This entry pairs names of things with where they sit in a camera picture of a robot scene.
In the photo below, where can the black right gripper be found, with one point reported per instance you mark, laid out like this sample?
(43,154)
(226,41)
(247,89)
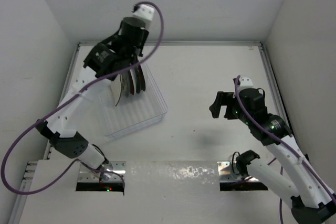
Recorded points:
(222,98)

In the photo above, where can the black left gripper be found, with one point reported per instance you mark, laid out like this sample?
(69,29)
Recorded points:
(145,32)

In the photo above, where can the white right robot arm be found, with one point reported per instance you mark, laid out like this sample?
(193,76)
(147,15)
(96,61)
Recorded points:
(308,197)

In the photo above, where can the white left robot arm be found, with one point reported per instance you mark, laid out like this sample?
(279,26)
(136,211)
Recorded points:
(61,127)

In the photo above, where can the clear plastic dish rack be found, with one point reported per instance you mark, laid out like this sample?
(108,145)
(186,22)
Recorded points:
(131,113)

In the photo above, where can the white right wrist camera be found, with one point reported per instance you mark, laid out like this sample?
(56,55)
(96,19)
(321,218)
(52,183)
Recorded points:
(243,82)

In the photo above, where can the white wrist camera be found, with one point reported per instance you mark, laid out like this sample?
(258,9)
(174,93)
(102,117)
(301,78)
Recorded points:
(144,13)
(243,82)

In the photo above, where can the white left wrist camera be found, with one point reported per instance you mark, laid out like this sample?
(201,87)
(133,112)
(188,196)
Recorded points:
(144,13)

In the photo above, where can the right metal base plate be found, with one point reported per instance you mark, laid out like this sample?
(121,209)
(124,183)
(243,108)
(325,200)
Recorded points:
(228,173)

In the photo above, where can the metal base plate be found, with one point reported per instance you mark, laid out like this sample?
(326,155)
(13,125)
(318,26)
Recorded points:
(107,173)
(228,173)

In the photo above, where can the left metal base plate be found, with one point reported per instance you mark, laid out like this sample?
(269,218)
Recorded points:
(107,173)

